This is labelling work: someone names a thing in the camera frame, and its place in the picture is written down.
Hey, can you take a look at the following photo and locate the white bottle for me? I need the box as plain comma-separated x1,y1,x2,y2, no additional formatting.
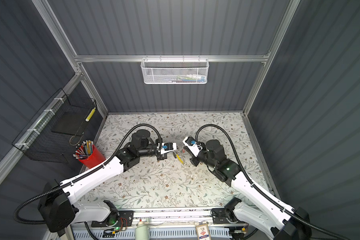
135,220,150,240

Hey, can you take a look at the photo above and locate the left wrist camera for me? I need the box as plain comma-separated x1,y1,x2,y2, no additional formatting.
159,143,177,155

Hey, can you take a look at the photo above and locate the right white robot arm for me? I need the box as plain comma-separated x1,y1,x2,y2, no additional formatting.
183,137,312,240

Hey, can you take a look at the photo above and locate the white wire mesh basket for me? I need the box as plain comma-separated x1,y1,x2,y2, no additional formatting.
141,60,210,85

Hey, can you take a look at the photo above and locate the left black cable conduit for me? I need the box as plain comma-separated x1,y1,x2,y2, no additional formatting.
13,123,163,240

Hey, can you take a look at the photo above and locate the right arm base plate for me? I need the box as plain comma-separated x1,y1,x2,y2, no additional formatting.
210,208,238,224

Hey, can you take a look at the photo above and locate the black cable conduit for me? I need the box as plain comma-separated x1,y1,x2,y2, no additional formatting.
13,123,163,240
194,124,352,240

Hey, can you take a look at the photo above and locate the right black cable conduit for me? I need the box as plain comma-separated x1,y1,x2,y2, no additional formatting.
194,124,352,240

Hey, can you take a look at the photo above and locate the yellow marker in basket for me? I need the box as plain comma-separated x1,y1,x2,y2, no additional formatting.
85,107,97,122

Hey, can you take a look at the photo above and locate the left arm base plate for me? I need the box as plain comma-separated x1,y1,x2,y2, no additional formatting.
91,211,135,228

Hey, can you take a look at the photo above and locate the playing card box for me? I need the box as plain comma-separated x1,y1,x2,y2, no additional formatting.
195,222,212,240

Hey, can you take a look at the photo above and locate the red pencil cup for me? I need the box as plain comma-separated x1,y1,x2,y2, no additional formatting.
73,140,106,169

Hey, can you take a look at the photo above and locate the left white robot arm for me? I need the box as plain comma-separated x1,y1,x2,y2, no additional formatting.
38,129,177,233

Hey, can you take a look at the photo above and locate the black wire basket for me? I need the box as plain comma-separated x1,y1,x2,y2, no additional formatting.
12,89,97,164

